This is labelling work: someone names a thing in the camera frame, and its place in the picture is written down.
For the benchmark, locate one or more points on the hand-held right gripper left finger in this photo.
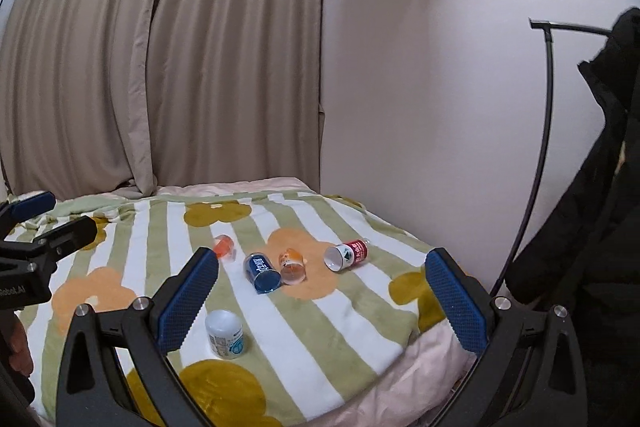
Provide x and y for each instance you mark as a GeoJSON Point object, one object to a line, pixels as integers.
{"type": "Point", "coordinates": [187, 297]}

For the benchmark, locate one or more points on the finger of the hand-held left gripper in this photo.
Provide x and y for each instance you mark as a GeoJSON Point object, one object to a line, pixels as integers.
{"type": "Point", "coordinates": [31, 206]}
{"type": "Point", "coordinates": [67, 234]}

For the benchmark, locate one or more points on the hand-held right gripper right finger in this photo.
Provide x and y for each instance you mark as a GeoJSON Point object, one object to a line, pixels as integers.
{"type": "Point", "coordinates": [457, 307]}

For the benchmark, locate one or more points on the small orange cup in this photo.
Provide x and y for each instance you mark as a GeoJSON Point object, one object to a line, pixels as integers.
{"type": "Point", "coordinates": [223, 247]}

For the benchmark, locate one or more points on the clear cup with orange print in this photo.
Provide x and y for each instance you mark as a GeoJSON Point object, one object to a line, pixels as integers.
{"type": "Point", "coordinates": [292, 268]}

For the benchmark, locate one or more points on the person's left hand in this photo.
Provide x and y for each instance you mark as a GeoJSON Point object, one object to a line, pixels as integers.
{"type": "Point", "coordinates": [17, 347]}

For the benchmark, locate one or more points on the white bottle blue label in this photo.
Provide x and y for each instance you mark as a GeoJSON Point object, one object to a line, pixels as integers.
{"type": "Point", "coordinates": [224, 334]}

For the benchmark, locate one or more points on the green striped floral blanket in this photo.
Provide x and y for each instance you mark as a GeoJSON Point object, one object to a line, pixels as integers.
{"type": "Point", "coordinates": [310, 322]}

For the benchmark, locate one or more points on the beige curtain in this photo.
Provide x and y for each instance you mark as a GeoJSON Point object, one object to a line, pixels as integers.
{"type": "Point", "coordinates": [75, 57]}
{"type": "Point", "coordinates": [240, 57]}

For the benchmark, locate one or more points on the black coat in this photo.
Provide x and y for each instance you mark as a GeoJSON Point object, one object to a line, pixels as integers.
{"type": "Point", "coordinates": [590, 207]}

